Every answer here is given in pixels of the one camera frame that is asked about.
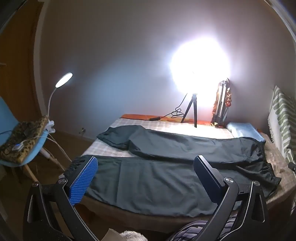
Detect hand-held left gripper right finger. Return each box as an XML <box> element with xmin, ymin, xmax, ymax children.
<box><xmin>193</xmin><ymin>155</ymin><xmax>270</xmax><ymax>241</ymax></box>

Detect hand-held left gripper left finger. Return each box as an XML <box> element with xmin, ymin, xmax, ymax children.
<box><xmin>23</xmin><ymin>156</ymin><xmax>99</xmax><ymax>241</ymax></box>

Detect black pants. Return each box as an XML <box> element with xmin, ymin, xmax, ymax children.
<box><xmin>63</xmin><ymin>125</ymin><xmax>281</xmax><ymax>218</ymax></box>

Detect bed with checked sheet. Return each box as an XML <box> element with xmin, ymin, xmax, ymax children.
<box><xmin>81</xmin><ymin>115</ymin><xmax>296</xmax><ymax>230</ymax></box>

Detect person's striped clothing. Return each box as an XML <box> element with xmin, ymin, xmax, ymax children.
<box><xmin>165</xmin><ymin>213</ymin><xmax>238</xmax><ymax>241</ymax></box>

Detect blue chair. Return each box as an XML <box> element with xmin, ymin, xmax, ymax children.
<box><xmin>0</xmin><ymin>96</ymin><xmax>66</xmax><ymax>183</ymax></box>

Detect folded blue jeans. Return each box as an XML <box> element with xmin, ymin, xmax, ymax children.
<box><xmin>226</xmin><ymin>122</ymin><xmax>266</xmax><ymax>142</ymax></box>

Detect small black tripod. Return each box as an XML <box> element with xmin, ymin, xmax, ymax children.
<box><xmin>180</xmin><ymin>93</ymin><xmax>199</xmax><ymax>128</ymax></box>

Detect white fluffy cloth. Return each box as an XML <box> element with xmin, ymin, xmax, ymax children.
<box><xmin>116</xmin><ymin>230</ymin><xmax>148</xmax><ymax>241</ymax></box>

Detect leopard print cushion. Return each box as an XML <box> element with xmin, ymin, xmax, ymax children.
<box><xmin>0</xmin><ymin>116</ymin><xmax>49</xmax><ymax>163</ymax></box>

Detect folded metal light stand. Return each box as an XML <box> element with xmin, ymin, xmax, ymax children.
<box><xmin>211</xmin><ymin>79</ymin><xmax>231</xmax><ymax>127</ymax></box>

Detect orange bed sheet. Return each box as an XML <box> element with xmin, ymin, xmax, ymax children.
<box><xmin>121</xmin><ymin>113</ymin><xmax>214</xmax><ymax>126</ymax></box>

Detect white green patterned blanket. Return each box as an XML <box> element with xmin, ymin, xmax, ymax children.
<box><xmin>267</xmin><ymin>85</ymin><xmax>296</xmax><ymax>167</ymax></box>

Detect white gooseneck clip lamp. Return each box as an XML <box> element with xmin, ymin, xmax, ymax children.
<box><xmin>45</xmin><ymin>72</ymin><xmax>73</xmax><ymax>134</ymax></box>

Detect wooden door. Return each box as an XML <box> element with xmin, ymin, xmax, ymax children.
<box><xmin>0</xmin><ymin>0</ymin><xmax>45</xmax><ymax>139</ymax></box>

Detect black power cable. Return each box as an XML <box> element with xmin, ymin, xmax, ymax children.
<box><xmin>120</xmin><ymin>93</ymin><xmax>189</xmax><ymax>121</ymax></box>

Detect white cable with switch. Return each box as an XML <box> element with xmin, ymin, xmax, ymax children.
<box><xmin>0</xmin><ymin>131</ymin><xmax>73</xmax><ymax>163</ymax></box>

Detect bright ring light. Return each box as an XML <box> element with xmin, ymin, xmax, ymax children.
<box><xmin>170</xmin><ymin>38</ymin><xmax>232</xmax><ymax>93</ymax></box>

